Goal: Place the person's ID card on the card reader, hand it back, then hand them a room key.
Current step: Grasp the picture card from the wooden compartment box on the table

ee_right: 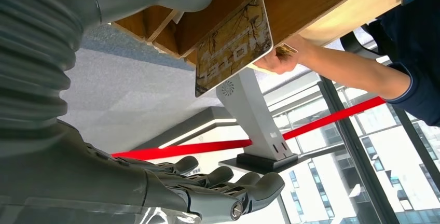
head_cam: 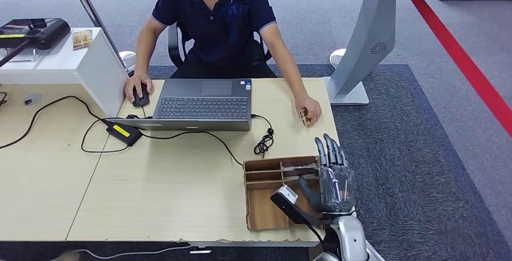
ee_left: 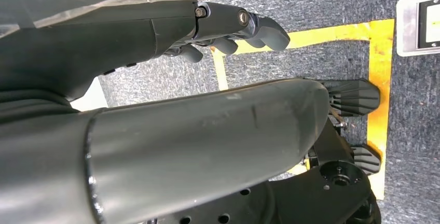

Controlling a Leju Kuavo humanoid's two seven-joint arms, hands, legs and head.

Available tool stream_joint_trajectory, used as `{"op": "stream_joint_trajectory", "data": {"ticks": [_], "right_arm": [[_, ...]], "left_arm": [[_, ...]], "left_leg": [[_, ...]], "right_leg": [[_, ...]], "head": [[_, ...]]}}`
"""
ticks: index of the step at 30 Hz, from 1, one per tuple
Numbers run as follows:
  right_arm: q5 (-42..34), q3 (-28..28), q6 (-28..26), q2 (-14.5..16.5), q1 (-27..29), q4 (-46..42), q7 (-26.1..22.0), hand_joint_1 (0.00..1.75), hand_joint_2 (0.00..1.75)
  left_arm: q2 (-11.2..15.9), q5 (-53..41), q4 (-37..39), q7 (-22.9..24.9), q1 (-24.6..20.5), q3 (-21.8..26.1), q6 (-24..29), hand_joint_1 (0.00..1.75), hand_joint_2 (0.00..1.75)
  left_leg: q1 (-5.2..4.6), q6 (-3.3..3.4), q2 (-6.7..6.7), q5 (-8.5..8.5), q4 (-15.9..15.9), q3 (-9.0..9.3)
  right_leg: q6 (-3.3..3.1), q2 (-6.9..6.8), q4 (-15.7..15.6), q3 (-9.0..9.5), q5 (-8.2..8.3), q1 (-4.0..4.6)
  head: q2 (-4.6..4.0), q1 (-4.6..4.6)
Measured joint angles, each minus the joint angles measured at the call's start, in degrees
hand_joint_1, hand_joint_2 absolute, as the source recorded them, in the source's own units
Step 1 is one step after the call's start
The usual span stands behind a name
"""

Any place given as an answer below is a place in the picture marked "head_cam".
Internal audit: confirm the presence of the person's left hand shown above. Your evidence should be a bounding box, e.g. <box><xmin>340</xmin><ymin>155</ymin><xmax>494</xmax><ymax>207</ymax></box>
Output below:
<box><xmin>295</xmin><ymin>95</ymin><xmax>323</xmax><ymax>128</ymax></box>

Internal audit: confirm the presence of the person's right hand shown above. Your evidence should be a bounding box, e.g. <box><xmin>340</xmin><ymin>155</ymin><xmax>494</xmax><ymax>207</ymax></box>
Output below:
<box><xmin>124</xmin><ymin>72</ymin><xmax>155</xmax><ymax>105</ymax></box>

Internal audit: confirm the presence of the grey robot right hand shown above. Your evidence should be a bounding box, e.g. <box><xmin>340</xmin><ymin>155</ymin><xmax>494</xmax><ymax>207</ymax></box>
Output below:
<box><xmin>297</xmin><ymin>133</ymin><xmax>357</xmax><ymax>215</ymax></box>

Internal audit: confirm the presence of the black computer mouse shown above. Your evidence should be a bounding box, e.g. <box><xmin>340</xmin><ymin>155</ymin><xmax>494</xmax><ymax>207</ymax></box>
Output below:
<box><xmin>132</xmin><ymin>83</ymin><xmax>150</xmax><ymax>108</ymax></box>

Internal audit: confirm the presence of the person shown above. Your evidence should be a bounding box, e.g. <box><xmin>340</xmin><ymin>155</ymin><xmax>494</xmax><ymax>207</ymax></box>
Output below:
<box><xmin>124</xmin><ymin>0</ymin><xmax>323</xmax><ymax>128</ymax></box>

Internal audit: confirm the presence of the black card reader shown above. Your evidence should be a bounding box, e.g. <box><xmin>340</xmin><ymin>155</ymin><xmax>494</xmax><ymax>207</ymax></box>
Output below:
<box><xmin>0</xmin><ymin>18</ymin><xmax>72</xmax><ymax>68</ymax></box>

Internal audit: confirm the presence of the round white floor base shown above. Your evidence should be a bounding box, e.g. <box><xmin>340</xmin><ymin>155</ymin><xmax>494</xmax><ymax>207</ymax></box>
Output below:
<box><xmin>118</xmin><ymin>50</ymin><xmax>136</xmax><ymax>72</ymax></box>
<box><xmin>328</xmin><ymin>47</ymin><xmax>348</xmax><ymax>71</ymax></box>

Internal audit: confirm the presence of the black office chair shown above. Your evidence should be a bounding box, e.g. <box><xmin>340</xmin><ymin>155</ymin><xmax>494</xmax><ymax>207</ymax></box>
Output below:
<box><xmin>167</xmin><ymin>0</ymin><xmax>274</xmax><ymax>70</ymax></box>

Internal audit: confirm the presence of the black power adapter yellow label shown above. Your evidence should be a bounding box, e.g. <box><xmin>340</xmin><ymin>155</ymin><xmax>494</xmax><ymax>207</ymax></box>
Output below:
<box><xmin>105</xmin><ymin>121</ymin><xmax>142</xmax><ymax>147</ymax></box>

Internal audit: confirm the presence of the grey laptop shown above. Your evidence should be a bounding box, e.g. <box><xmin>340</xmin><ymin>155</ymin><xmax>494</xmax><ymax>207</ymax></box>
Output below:
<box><xmin>107</xmin><ymin>77</ymin><xmax>254</xmax><ymax>132</ymax></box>

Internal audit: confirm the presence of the wooden compartment tray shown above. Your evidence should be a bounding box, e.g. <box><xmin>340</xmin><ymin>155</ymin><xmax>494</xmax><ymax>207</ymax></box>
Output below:
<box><xmin>243</xmin><ymin>155</ymin><xmax>325</xmax><ymax>233</ymax></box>

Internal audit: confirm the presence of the white counter box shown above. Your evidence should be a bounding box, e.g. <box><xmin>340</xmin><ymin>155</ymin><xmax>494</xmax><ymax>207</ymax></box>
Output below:
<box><xmin>0</xmin><ymin>27</ymin><xmax>130</xmax><ymax>118</ymax></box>

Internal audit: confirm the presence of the grey slanted metal pole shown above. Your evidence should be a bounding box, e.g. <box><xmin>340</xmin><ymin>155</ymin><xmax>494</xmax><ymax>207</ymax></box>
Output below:
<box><xmin>62</xmin><ymin>0</ymin><xmax>133</xmax><ymax>77</ymax></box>

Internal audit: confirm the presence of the grey kiosk stand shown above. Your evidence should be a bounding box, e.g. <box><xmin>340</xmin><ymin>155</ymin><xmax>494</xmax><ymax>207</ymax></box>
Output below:
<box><xmin>324</xmin><ymin>0</ymin><xmax>451</xmax><ymax>106</ymax></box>

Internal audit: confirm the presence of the clear acrylic stand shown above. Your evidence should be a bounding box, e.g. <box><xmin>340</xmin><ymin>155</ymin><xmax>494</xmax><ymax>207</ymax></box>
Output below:
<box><xmin>0</xmin><ymin>47</ymin><xmax>39</xmax><ymax>63</ymax></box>

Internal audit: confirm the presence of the bundled black laptop cable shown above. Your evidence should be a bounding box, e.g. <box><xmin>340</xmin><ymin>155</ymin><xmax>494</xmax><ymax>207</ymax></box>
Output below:
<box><xmin>251</xmin><ymin>114</ymin><xmax>276</xmax><ymax>160</ymax></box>

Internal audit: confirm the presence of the thick black power cable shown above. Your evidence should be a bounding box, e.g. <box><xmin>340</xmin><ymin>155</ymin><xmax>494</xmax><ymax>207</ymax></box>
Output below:
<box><xmin>0</xmin><ymin>95</ymin><xmax>110</xmax><ymax>150</ymax></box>

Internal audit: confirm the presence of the thin black adapter cable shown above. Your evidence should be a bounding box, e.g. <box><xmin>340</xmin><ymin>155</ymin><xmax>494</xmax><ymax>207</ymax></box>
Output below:
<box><xmin>80</xmin><ymin>118</ymin><xmax>245</xmax><ymax>167</ymax></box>

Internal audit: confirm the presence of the grey desk cable grommet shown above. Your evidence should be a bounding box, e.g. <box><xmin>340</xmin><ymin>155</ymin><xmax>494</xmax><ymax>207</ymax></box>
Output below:
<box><xmin>22</xmin><ymin>92</ymin><xmax>42</xmax><ymax>107</ymax></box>

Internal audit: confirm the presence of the white cable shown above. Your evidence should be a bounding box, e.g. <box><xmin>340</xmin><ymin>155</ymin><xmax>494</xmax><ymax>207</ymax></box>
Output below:
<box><xmin>48</xmin><ymin>244</ymin><xmax>193</xmax><ymax>261</ymax></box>

